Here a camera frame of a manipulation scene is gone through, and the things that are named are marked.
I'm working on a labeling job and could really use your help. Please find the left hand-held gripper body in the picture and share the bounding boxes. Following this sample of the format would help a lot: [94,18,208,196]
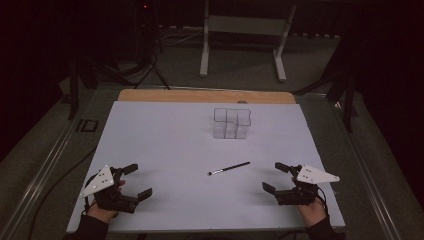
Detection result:
[79,165,139,214]

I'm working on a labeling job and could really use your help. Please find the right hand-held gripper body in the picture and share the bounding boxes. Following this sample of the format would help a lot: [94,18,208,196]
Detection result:
[274,163,341,206]

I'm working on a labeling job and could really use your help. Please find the black makeup brush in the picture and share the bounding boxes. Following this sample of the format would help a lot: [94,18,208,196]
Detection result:
[208,161,251,177]

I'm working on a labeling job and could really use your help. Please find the clear acrylic organizer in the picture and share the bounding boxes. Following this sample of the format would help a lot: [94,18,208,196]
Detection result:
[212,107,252,140]

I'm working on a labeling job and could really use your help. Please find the person's left hand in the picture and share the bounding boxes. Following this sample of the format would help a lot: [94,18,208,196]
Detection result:
[86,179,127,224]

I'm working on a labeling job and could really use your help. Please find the person's right hand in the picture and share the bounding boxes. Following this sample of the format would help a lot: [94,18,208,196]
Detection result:
[291,176,328,230]

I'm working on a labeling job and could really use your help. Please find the white board mat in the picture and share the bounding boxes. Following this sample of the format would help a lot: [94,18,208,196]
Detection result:
[65,100,346,234]

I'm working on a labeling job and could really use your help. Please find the black metal stand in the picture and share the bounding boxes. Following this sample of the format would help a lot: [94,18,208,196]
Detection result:
[294,33,359,134]

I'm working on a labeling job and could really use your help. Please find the black tripod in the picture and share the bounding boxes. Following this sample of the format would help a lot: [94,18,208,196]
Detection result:
[132,0,172,91]

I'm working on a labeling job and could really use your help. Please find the right hand-held gripper cable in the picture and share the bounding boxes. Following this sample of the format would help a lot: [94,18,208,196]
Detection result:
[315,185,330,215]

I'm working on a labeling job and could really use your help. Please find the hand-held gripper cable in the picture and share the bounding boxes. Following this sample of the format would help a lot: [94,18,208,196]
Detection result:
[82,175,98,215]
[315,185,330,215]

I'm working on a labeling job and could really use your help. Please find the left hand-held gripper cable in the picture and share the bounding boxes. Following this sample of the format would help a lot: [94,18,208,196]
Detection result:
[82,175,98,215]

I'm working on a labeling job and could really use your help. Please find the black floor cable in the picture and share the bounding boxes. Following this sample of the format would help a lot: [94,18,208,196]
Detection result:
[27,145,98,240]

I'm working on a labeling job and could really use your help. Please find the metal floor rail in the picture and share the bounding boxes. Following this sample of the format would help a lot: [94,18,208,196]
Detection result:
[328,96,406,240]
[0,88,101,240]

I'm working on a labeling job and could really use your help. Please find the white floor cable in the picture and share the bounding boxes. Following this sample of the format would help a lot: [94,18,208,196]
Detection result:
[159,29,205,47]

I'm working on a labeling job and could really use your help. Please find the white metal stand frame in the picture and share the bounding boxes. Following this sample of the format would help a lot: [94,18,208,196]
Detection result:
[199,0,298,83]

